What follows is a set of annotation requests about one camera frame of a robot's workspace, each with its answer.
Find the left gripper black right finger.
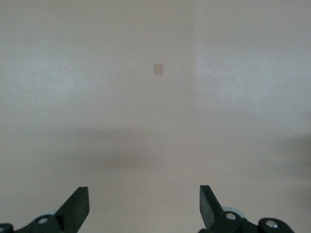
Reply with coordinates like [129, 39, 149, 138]
[197, 184, 296, 233]

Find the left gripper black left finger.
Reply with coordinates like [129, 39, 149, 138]
[0, 186, 90, 233]

